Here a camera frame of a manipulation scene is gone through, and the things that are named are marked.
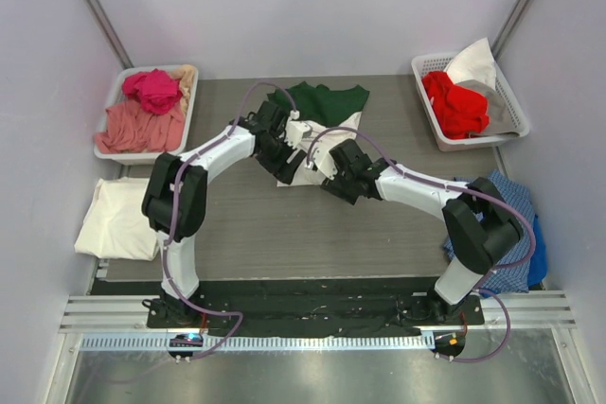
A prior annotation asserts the grey white garment in basket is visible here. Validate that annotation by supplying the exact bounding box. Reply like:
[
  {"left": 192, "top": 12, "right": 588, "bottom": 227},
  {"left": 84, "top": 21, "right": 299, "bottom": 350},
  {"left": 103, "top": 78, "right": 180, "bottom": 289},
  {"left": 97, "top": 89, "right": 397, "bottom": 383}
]
[{"left": 445, "top": 38, "right": 520, "bottom": 137}]

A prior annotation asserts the folded cream t-shirt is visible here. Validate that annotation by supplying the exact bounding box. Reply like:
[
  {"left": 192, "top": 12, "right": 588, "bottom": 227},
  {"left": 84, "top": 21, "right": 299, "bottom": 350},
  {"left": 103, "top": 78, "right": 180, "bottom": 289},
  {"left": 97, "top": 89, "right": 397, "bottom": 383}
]
[{"left": 74, "top": 177, "right": 158, "bottom": 261}]

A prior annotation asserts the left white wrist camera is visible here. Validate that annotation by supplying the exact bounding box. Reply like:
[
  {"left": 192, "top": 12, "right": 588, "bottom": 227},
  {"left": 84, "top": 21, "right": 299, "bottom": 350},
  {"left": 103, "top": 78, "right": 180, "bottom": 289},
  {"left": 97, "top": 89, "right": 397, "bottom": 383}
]
[{"left": 284, "top": 110, "right": 313, "bottom": 149}]

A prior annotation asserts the solid blue garment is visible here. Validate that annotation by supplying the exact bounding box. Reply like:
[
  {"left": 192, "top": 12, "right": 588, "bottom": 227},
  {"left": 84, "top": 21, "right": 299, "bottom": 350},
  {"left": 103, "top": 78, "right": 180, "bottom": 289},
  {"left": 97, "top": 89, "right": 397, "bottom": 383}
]
[{"left": 527, "top": 216, "right": 548, "bottom": 288}]

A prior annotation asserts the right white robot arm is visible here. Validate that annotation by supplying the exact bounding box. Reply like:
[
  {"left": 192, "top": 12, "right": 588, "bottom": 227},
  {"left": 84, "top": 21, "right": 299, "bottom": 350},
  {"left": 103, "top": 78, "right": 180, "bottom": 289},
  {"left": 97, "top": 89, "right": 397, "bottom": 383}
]
[{"left": 310, "top": 139, "right": 524, "bottom": 324}]

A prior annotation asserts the right white perforated basket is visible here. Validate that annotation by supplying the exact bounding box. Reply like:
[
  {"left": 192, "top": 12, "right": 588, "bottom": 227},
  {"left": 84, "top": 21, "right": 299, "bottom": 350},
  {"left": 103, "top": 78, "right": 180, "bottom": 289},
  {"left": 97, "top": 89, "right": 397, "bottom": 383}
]
[{"left": 411, "top": 52, "right": 530, "bottom": 152}]

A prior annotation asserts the slotted white cable duct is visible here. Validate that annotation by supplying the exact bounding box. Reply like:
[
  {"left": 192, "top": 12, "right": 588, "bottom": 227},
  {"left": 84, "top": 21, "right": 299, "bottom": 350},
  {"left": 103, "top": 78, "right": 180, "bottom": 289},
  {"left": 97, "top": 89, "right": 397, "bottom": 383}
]
[{"left": 80, "top": 332, "right": 435, "bottom": 353}]

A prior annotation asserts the salmon pink t-shirt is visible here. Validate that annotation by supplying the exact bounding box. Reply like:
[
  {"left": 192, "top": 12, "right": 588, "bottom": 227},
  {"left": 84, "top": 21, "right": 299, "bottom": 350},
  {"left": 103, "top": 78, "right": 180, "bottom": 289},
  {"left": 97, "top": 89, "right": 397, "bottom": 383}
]
[{"left": 95, "top": 99, "right": 185, "bottom": 154}]

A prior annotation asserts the red t-shirt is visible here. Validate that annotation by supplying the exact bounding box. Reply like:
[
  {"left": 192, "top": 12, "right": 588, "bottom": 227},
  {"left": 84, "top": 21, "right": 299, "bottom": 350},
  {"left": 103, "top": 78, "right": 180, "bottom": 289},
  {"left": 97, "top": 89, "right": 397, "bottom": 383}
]
[{"left": 422, "top": 71, "right": 490, "bottom": 140}]

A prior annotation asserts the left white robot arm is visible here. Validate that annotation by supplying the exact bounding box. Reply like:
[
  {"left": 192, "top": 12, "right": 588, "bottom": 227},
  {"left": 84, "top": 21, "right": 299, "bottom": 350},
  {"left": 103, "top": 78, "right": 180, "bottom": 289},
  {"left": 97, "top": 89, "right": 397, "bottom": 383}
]
[{"left": 142, "top": 101, "right": 307, "bottom": 328}]

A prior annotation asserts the left grey plastic bin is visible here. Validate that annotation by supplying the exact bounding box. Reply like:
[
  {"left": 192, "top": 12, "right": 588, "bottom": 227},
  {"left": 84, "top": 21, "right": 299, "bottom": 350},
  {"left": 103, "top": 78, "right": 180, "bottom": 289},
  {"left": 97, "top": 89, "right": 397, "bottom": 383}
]
[{"left": 92, "top": 62, "right": 200, "bottom": 167}]

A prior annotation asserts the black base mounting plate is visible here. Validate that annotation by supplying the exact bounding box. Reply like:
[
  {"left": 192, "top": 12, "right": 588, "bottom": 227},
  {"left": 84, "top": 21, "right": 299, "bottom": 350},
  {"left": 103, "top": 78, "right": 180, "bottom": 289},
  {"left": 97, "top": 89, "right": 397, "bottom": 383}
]
[{"left": 92, "top": 277, "right": 485, "bottom": 338}]

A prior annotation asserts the beige garment in bin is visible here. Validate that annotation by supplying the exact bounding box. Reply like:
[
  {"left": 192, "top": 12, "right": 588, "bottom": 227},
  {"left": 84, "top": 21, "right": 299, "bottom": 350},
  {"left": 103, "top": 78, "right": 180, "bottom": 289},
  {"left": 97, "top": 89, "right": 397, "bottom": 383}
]
[{"left": 169, "top": 64, "right": 197, "bottom": 114}]

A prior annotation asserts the white and green t-shirt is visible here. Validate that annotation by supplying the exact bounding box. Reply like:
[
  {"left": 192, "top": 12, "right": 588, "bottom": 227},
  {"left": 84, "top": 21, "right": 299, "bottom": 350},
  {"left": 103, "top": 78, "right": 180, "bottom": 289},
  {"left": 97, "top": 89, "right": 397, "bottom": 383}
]
[{"left": 287, "top": 81, "right": 370, "bottom": 162}]

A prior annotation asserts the magenta t-shirt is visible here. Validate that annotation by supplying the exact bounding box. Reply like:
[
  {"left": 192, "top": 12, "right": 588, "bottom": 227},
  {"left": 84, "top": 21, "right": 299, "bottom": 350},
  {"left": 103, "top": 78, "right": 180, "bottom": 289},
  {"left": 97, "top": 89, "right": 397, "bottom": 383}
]
[{"left": 121, "top": 69, "right": 182, "bottom": 115}]

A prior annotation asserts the blue plaid shirt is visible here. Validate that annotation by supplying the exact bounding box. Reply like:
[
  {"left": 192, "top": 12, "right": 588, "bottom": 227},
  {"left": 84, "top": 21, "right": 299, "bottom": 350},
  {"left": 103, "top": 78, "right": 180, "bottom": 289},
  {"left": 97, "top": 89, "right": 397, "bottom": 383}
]
[{"left": 441, "top": 168, "right": 539, "bottom": 294}]

